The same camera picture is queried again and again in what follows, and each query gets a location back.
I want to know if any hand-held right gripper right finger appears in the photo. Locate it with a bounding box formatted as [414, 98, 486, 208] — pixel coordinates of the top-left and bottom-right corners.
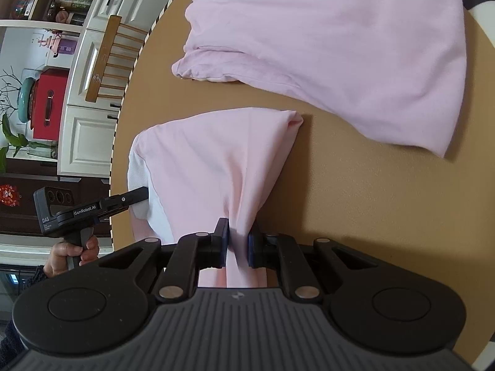
[247, 230, 377, 304]

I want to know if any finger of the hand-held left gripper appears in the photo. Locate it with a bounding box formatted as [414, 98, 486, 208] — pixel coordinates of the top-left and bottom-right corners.
[101, 186, 150, 212]

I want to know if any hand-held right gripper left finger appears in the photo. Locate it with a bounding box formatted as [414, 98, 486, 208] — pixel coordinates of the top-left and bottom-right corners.
[98, 217, 230, 304]

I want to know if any person's left hand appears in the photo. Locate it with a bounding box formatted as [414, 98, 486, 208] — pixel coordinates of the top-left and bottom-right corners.
[45, 236, 100, 277]

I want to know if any dark wooden sideboard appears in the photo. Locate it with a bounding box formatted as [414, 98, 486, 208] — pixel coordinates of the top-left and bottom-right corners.
[0, 158, 113, 236]

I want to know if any red round ornament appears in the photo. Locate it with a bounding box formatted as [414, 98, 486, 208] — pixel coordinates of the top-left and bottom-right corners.
[0, 185, 21, 206]

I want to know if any white cabinet unit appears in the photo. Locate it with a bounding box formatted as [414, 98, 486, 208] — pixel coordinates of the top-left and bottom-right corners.
[58, 0, 196, 178]

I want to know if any green houseplant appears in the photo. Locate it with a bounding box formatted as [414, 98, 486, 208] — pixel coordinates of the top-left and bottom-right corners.
[0, 66, 52, 174]

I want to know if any red box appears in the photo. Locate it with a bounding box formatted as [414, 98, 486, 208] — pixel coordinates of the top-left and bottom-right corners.
[33, 67, 69, 140]

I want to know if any teal round pot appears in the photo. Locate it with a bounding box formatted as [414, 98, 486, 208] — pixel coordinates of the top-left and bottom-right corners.
[15, 77, 38, 123]

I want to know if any wooden slat-back chair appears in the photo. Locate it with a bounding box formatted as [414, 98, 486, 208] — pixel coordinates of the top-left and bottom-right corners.
[85, 15, 149, 103]

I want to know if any white shelf unit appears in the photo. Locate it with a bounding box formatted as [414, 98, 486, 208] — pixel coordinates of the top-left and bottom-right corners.
[0, 0, 91, 159]

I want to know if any plain pink garment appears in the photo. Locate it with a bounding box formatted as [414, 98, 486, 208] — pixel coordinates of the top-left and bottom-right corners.
[171, 0, 468, 159]

